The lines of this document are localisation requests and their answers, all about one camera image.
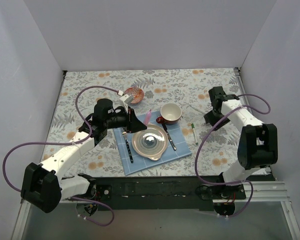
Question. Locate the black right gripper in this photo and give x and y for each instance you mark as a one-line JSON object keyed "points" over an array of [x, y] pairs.
{"points": [[212, 118]]}

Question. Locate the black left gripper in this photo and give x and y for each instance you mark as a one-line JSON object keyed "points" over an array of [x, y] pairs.
{"points": [[130, 120]]}

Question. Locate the white green-tipped marker pen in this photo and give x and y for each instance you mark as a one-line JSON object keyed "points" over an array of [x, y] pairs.
{"points": [[194, 134]]}

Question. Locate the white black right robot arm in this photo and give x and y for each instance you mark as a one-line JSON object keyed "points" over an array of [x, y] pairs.
{"points": [[257, 146]]}

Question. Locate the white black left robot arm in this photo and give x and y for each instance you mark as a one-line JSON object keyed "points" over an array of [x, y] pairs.
{"points": [[60, 162]]}

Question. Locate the silver fork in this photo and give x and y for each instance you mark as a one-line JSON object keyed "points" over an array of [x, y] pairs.
{"points": [[125, 136]]}

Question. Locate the cream grey plate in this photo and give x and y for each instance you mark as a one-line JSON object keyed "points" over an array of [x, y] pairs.
{"points": [[150, 143]]}

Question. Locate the red patterned bowl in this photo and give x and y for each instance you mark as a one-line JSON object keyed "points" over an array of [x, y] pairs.
{"points": [[137, 93]]}

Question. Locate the red white cup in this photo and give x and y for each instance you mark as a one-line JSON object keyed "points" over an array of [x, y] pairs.
{"points": [[170, 114]]}

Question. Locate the silver patterned knife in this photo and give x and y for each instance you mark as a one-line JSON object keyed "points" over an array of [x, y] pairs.
{"points": [[169, 137]]}

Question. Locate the floral patterned tablecloth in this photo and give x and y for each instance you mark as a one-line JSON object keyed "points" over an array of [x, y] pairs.
{"points": [[216, 151]]}

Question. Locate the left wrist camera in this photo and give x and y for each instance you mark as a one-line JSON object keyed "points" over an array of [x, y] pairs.
{"points": [[125, 99]]}

